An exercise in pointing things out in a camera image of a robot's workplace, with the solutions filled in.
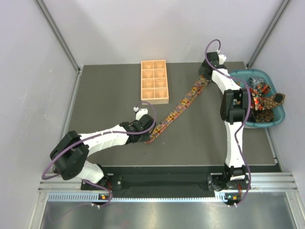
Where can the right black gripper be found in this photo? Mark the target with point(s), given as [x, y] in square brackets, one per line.
[203, 66]

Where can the colourful banana print tie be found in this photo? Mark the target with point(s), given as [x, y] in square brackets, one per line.
[199, 85]

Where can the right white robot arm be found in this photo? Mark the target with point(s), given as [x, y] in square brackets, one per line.
[233, 112]

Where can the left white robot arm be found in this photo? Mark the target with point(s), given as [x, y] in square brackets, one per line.
[74, 162]

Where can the blue grey tie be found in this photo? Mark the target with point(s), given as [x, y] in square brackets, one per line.
[254, 81]

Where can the wooden eight-compartment box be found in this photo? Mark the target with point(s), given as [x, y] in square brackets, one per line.
[154, 82]

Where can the red floral tie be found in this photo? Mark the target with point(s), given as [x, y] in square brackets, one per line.
[257, 94]

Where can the teal plastic basket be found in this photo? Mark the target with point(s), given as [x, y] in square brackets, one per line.
[241, 77]

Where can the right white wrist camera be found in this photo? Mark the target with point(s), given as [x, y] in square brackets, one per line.
[221, 57]

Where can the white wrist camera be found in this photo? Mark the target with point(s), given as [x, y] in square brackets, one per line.
[221, 57]
[140, 112]

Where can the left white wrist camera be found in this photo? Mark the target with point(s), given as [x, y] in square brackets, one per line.
[140, 112]

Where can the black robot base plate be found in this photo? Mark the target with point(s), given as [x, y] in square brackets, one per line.
[172, 181]

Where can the grey slotted cable duct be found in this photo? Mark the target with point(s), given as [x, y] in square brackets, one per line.
[99, 197]

